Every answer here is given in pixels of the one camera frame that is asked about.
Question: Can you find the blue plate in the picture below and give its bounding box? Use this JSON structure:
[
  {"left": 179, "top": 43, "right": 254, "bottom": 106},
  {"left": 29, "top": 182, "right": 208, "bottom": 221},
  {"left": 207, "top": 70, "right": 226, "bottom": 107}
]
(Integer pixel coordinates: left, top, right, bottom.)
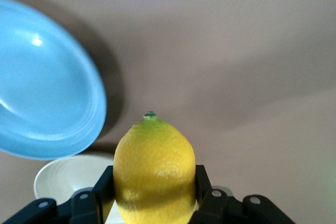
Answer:
[{"left": 0, "top": 0, "right": 108, "bottom": 161}]

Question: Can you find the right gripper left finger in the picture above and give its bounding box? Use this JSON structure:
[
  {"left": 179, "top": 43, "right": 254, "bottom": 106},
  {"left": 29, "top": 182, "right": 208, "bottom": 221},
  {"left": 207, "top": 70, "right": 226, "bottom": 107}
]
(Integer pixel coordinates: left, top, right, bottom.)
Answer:
[{"left": 0, "top": 165, "right": 115, "bottom": 224}]

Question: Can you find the beige white plate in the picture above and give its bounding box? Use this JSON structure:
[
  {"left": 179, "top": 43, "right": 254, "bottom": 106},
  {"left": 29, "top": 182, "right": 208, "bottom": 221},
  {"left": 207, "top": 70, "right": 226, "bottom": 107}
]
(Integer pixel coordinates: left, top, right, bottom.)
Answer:
[{"left": 33, "top": 154, "right": 123, "bottom": 224}]

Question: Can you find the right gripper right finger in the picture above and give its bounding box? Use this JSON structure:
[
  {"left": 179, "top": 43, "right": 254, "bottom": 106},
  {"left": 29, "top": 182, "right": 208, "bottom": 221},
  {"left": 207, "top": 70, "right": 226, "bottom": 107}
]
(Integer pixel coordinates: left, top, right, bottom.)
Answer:
[{"left": 190, "top": 165, "right": 297, "bottom": 224}]

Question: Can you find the brown table cover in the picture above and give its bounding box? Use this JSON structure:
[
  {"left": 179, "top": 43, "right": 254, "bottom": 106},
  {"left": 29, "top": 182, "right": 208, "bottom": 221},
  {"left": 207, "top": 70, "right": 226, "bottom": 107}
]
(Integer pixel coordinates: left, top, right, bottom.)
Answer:
[{"left": 0, "top": 0, "right": 336, "bottom": 224}]

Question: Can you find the yellow lemon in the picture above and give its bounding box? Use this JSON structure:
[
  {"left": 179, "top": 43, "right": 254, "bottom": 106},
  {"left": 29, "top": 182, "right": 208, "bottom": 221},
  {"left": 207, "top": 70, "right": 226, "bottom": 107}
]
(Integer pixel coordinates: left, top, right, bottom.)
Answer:
[{"left": 112, "top": 111, "right": 197, "bottom": 224}]

